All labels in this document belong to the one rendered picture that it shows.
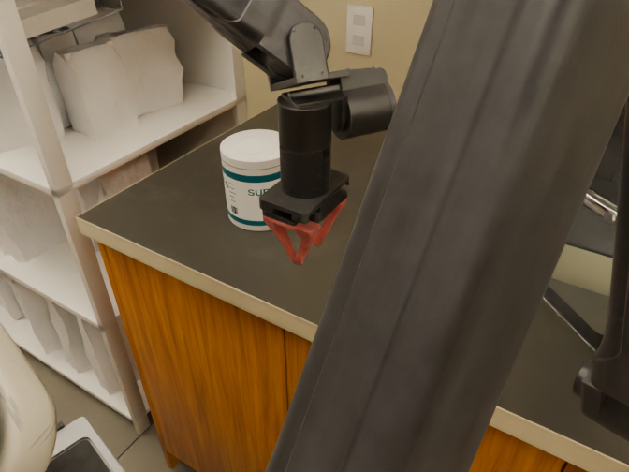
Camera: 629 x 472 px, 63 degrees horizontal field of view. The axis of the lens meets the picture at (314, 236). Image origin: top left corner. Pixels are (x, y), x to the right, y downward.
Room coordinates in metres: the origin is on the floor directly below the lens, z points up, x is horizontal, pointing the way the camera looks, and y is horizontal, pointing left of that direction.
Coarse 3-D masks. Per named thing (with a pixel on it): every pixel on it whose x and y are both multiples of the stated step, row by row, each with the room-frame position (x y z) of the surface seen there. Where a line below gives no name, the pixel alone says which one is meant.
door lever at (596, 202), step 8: (592, 192) 0.48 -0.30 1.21; (584, 200) 0.47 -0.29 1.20; (592, 200) 0.46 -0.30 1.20; (600, 200) 0.46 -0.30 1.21; (608, 200) 0.46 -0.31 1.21; (592, 208) 0.46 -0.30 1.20; (600, 208) 0.45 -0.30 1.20; (608, 208) 0.45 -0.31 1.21; (616, 208) 0.44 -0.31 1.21; (608, 216) 0.44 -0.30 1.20
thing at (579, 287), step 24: (600, 168) 0.53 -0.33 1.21; (600, 192) 0.51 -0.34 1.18; (600, 216) 0.50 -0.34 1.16; (576, 240) 0.52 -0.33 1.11; (600, 240) 0.49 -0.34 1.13; (576, 264) 0.51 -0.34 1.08; (600, 264) 0.48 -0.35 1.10; (552, 288) 0.53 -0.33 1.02; (576, 288) 0.50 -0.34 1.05; (600, 288) 0.47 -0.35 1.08; (576, 312) 0.48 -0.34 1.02; (600, 312) 0.45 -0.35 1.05; (600, 336) 0.44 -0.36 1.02
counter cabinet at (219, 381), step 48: (144, 288) 0.79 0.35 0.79; (192, 288) 0.71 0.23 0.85; (144, 336) 0.81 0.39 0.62; (192, 336) 0.73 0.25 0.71; (240, 336) 0.66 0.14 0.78; (288, 336) 0.60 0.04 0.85; (144, 384) 0.84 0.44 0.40; (192, 384) 0.74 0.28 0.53; (240, 384) 0.67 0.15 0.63; (288, 384) 0.60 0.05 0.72; (192, 432) 0.77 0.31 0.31; (240, 432) 0.68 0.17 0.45
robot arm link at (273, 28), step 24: (192, 0) 0.51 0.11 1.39; (216, 0) 0.50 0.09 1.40; (240, 0) 0.51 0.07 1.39; (264, 0) 0.51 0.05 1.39; (288, 0) 0.52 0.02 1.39; (216, 24) 0.52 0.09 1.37; (240, 24) 0.50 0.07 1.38; (264, 24) 0.50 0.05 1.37; (288, 24) 0.51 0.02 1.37; (240, 48) 0.53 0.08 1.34; (264, 48) 0.49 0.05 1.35; (288, 72) 0.51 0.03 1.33
